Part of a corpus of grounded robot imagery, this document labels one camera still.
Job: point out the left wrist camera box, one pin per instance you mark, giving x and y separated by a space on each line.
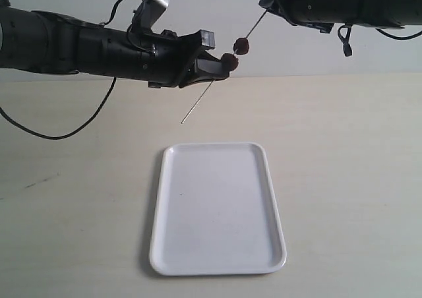
147 13

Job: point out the thin metal skewer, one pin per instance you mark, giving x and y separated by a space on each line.
233 52

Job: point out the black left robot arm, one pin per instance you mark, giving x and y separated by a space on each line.
48 43

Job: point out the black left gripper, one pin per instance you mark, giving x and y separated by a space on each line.
164 60

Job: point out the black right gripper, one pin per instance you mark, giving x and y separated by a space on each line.
319 14

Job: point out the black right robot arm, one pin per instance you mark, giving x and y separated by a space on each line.
384 14

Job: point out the white rectangular plastic tray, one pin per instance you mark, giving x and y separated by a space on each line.
216 212

